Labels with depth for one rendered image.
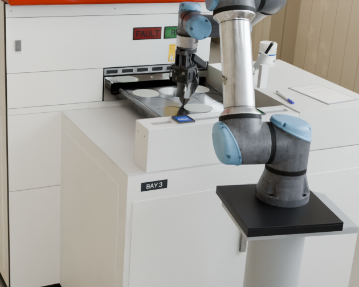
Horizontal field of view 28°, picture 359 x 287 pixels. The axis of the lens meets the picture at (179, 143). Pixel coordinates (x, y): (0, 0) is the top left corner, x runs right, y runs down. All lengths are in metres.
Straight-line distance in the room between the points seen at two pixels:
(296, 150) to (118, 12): 1.02
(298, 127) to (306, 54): 3.74
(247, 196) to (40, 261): 1.16
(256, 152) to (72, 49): 0.99
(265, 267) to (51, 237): 1.10
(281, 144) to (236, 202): 0.20
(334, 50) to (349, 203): 2.65
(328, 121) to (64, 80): 0.96
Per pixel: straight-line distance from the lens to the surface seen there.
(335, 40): 5.21
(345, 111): 2.52
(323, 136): 2.49
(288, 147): 1.92
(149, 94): 2.66
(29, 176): 2.74
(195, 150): 2.22
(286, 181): 1.96
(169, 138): 2.16
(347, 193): 2.67
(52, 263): 2.95
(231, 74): 1.92
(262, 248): 2.04
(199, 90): 2.75
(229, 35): 1.94
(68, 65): 2.64
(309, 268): 2.72
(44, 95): 2.65
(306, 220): 1.92
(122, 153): 2.30
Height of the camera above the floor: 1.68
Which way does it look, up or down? 21 degrees down
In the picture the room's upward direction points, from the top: 4 degrees clockwise
